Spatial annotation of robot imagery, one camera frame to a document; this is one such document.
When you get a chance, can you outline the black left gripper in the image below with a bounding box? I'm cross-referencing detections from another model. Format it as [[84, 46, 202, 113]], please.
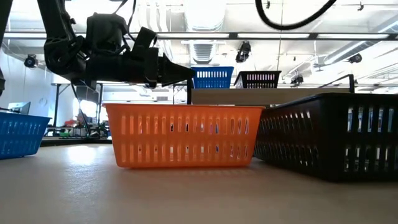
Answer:
[[85, 12, 196, 89]]

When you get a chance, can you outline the blue slotted plastic basket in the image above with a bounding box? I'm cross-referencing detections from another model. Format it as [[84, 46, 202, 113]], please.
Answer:
[[190, 66, 234, 90], [0, 111, 52, 160]]

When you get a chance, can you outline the black slotted plastic basket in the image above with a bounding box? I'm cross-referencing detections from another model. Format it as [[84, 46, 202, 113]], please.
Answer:
[[233, 70, 282, 89], [254, 92, 398, 183]]

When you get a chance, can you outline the orange slotted plastic basket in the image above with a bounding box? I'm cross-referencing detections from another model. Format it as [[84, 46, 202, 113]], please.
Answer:
[[103, 103, 266, 169]]

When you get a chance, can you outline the wooden shelf with black legs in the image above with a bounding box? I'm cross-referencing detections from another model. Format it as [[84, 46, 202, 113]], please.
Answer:
[[186, 73, 356, 106]]

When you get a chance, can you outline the black overhead light bar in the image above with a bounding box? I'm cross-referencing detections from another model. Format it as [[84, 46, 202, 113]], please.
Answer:
[[2, 30, 398, 40]]

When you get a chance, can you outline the grey computer monitor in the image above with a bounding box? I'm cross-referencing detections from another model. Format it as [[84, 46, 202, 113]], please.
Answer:
[[7, 101, 32, 115]]

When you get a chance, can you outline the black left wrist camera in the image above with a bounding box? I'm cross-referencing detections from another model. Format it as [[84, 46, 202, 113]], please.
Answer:
[[132, 26, 158, 50]]

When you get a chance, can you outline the round silver ventilation duct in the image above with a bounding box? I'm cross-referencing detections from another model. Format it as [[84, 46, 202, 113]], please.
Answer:
[[183, 0, 228, 65]]

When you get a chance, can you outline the black background station frame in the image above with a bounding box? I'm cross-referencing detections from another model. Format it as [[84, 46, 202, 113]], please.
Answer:
[[51, 82, 104, 138]]

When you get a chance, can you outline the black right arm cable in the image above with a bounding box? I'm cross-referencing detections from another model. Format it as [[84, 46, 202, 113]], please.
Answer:
[[254, 0, 338, 31]]

